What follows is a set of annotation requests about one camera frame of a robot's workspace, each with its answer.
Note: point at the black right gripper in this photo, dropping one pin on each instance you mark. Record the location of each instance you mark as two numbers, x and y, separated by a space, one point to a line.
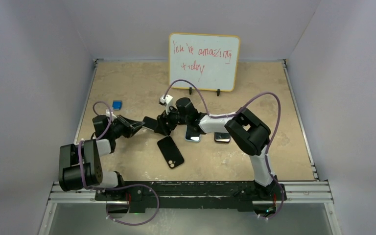
163 119

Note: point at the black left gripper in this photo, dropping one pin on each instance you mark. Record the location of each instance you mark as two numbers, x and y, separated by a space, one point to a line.
133 126

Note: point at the black phone case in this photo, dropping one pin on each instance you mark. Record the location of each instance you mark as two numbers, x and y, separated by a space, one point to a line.
170 152

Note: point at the light blue phone case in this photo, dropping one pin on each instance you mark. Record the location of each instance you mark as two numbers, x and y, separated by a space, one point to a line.
192 134

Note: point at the black smartphone with purple edge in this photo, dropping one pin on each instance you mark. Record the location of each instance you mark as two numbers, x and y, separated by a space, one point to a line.
223 138

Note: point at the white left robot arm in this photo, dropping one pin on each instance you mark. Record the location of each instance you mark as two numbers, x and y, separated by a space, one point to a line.
80 164

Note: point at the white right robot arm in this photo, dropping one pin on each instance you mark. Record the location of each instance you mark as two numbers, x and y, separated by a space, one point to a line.
251 135

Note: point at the small blue eraser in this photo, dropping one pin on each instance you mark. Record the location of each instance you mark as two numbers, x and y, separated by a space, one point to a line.
116 105

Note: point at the yellow framed whiteboard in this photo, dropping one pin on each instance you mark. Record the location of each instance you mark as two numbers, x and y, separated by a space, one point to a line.
205 61

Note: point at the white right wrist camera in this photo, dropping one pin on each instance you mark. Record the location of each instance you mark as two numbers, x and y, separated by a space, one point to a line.
167 102

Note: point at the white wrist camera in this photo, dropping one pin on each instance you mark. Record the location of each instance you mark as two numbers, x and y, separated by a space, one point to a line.
110 115
167 102

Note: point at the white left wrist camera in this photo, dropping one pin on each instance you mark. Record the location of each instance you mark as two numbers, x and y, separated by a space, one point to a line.
110 115

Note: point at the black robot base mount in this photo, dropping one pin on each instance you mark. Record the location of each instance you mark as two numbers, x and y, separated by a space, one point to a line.
243 196

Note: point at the aluminium frame rail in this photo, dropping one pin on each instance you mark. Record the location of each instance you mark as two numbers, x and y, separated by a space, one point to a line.
308 192

